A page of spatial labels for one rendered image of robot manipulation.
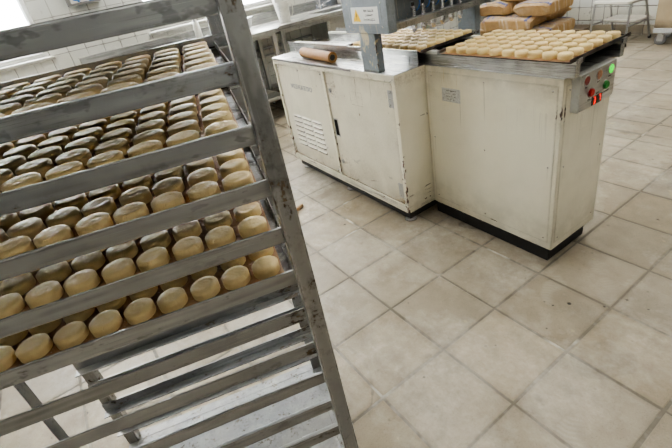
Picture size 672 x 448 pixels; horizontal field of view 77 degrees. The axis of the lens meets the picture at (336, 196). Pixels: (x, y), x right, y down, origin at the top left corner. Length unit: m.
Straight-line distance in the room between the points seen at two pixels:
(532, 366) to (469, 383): 0.23
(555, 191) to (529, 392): 0.77
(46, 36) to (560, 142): 1.63
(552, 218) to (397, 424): 1.03
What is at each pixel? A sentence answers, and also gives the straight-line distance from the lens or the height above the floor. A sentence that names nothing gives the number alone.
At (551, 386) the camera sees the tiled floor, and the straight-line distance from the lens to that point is 1.70.
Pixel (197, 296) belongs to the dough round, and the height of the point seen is 0.88.
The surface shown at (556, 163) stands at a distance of 1.87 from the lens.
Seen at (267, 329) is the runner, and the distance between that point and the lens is 0.83.
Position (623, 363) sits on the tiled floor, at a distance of 1.82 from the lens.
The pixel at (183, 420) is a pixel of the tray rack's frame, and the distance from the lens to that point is 1.62.
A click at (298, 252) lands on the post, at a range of 0.70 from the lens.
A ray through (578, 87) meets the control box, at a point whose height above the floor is 0.80.
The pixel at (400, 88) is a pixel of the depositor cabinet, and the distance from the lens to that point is 2.07.
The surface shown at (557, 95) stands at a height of 0.78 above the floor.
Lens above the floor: 1.34
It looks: 28 degrees down
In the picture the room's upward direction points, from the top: 12 degrees counter-clockwise
